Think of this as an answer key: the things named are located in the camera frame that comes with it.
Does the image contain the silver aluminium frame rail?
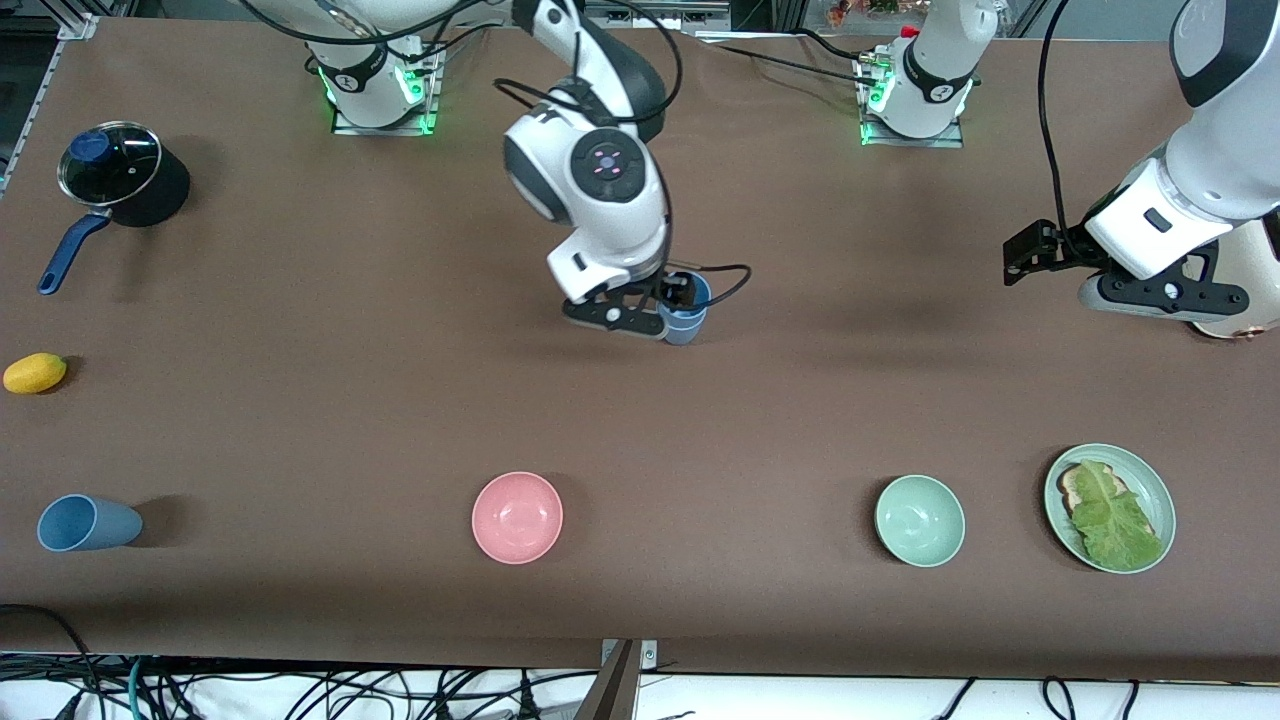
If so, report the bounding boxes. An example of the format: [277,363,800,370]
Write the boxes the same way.
[0,12,101,196]

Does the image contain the pale green bowl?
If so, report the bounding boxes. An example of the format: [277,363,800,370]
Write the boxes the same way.
[874,474,967,569]

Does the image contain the glass lid blue knob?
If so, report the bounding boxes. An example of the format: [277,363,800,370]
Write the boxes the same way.
[58,120,163,208]

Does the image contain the black base cable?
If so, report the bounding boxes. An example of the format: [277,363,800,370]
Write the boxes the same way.
[795,28,881,63]
[700,42,881,91]
[405,22,493,63]

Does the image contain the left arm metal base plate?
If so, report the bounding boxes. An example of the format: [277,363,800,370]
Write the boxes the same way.
[857,55,966,149]

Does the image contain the pale green plate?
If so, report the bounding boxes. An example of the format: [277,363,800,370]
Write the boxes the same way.
[1043,443,1177,575]

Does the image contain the pink bowl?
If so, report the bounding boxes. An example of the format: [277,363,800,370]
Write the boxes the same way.
[471,471,564,565]

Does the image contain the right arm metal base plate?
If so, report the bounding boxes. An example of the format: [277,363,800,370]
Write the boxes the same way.
[330,45,443,136]

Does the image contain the grey background device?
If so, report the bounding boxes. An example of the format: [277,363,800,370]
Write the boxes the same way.
[600,0,733,31]

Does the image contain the grey stand leg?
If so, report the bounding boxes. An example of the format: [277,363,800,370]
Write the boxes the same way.
[573,640,641,720]

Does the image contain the black saucepan blue handle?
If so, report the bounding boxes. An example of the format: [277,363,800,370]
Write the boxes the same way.
[38,140,191,296]

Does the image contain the cream white appliance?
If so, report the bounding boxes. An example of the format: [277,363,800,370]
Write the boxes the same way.
[1190,220,1280,341]

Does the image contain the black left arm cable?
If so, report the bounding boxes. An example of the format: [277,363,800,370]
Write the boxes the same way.
[1038,0,1076,236]

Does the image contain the blue cup lying sideways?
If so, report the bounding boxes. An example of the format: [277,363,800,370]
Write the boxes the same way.
[37,494,144,553]

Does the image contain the toasted bread slice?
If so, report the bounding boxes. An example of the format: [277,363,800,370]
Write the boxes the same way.
[1060,465,1156,536]

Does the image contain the yellow lemon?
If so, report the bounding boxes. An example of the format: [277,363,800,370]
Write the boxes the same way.
[2,352,69,395]

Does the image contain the green lettuce leaf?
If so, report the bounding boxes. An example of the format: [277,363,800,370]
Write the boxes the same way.
[1070,460,1166,573]

